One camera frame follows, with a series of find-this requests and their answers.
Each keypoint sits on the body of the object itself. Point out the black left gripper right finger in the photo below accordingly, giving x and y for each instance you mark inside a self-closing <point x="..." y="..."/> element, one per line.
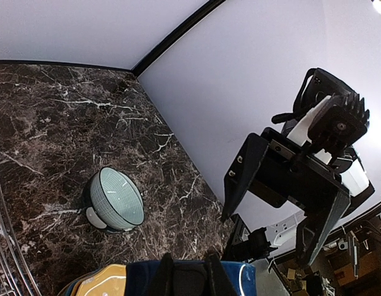
<point x="218" y="282"/>

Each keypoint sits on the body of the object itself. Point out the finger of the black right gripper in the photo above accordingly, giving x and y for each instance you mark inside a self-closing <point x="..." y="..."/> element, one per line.
<point x="313" y="231"/>
<point x="242" y="172"/>

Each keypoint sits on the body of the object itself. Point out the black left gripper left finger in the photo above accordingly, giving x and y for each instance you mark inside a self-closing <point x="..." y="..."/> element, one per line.
<point x="163" y="281"/>

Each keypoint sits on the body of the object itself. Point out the right black frame post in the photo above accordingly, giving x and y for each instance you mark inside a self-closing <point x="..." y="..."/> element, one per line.
<point x="175" y="35"/>

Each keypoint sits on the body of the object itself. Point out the black front rail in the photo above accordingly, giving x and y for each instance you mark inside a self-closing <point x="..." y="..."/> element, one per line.
<point x="246" y="246"/>

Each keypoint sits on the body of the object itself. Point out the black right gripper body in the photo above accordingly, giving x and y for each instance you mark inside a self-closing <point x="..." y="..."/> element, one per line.
<point x="286" y="174"/>

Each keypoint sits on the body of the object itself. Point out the yellow dotted top plate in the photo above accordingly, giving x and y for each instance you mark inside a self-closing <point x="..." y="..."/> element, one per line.
<point x="110" y="280"/>

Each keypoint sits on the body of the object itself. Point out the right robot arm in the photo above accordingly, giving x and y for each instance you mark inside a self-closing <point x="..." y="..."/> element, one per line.
<point x="354" y="178"/>

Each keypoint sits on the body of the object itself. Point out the dark lower bowl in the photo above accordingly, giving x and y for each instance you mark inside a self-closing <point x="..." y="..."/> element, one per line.
<point x="92" y="215"/>

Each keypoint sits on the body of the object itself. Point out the metal wire dish rack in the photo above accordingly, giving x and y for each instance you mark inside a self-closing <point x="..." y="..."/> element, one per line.
<point x="15" y="275"/>

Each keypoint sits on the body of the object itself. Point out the dark blue mug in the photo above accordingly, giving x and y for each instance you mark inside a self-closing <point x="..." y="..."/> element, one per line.
<point x="190" y="277"/>

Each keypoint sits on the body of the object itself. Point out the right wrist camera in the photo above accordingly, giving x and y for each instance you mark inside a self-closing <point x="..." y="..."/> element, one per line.
<point x="328" y="114"/>

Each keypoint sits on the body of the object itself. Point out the light green ceramic bowl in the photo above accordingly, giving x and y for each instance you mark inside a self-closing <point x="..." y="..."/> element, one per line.
<point x="116" y="199"/>

